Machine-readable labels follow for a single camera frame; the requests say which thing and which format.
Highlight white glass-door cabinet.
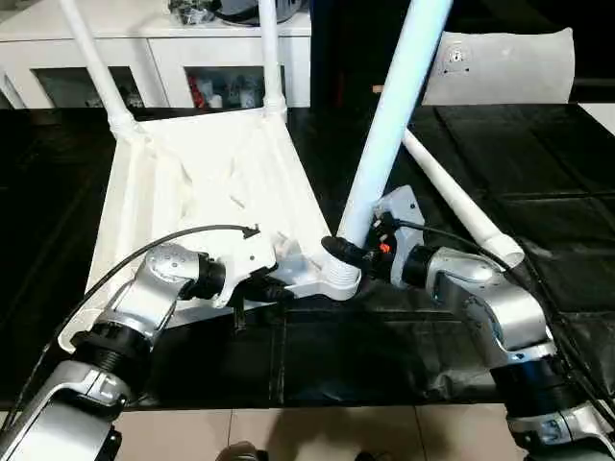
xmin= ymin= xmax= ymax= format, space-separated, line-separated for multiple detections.
xmin=0 ymin=0 xmax=313 ymax=110

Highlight white plastic table top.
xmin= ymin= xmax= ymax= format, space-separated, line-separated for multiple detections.
xmin=56 ymin=105 xmax=362 ymax=355

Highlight white plastic table leg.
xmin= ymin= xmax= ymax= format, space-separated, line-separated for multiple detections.
xmin=332 ymin=0 xmax=456 ymax=285
xmin=257 ymin=0 xmax=289 ymax=122
xmin=57 ymin=0 xmax=146 ymax=139
xmin=401 ymin=129 xmax=526 ymax=269

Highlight black box with gold label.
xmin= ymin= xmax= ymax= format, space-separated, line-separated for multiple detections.
xmin=308 ymin=0 xmax=444 ymax=110

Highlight dark robot left foot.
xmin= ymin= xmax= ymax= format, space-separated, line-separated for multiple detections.
xmin=214 ymin=440 xmax=269 ymax=461

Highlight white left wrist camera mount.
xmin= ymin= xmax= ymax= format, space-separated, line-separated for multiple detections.
xmin=212 ymin=223 xmax=280 ymax=309

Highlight white bag with round fitting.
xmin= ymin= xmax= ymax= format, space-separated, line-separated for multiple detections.
xmin=420 ymin=26 xmax=578 ymax=107

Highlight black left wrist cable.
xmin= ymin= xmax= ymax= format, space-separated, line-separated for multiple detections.
xmin=0 ymin=222 xmax=261 ymax=433

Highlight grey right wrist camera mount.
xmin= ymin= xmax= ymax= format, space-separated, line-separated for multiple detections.
xmin=373 ymin=183 xmax=426 ymax=285

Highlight black tangled items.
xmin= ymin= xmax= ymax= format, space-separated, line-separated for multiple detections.
xmin=166 ymin=0 xmax=216 ymax=26

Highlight black table mat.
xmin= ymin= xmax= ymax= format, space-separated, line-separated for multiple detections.
xmin=0 ymin=104 xmax=615 ymax=409

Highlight white flat board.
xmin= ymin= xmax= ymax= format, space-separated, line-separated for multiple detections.
xmin=578 ymin=101 xmax=615 ymax=136

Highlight grey helmet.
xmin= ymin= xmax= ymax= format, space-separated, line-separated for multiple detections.
xmin=212 ymin=0 xmax=312 ymax=26

